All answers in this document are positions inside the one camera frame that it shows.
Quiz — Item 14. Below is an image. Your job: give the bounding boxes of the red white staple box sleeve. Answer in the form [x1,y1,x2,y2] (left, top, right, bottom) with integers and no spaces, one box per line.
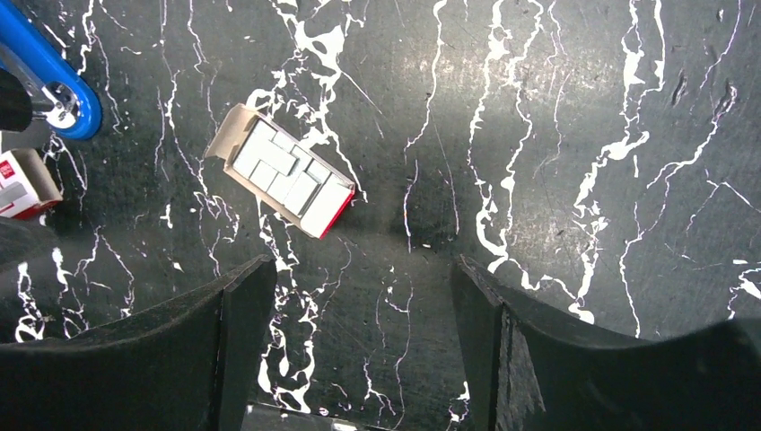
[1,148,63,220]

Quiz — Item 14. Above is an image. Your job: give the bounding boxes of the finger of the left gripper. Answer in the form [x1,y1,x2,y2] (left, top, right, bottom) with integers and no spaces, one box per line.
[1,217,59,268]
[0,69,33,132]

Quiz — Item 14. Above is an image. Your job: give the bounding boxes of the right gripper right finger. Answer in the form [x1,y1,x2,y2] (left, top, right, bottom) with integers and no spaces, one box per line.
[450,256,760,430]

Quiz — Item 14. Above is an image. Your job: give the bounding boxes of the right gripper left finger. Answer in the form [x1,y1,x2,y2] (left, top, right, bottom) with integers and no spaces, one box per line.
[1,256,276,430]

